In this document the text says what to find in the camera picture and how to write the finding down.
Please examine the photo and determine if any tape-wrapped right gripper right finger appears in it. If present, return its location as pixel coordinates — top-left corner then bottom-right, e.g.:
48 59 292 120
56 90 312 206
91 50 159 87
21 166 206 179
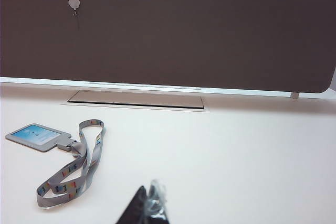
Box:
146 178 172 224

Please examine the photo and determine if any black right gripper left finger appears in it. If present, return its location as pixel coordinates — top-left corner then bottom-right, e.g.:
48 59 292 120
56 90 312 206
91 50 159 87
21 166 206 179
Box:
114 185 149 224

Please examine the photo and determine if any brown desk divider panel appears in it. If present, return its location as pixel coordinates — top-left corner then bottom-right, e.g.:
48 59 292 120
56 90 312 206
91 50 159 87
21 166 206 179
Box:
0 0 336 94

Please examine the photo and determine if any grey printed lanyard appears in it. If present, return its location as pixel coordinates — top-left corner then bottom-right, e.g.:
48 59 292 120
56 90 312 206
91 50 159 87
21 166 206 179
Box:
36 119 106 208

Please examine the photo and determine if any grey desk cable tray lid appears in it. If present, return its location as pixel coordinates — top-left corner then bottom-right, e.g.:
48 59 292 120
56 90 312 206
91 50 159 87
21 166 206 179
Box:
66 90 206 110

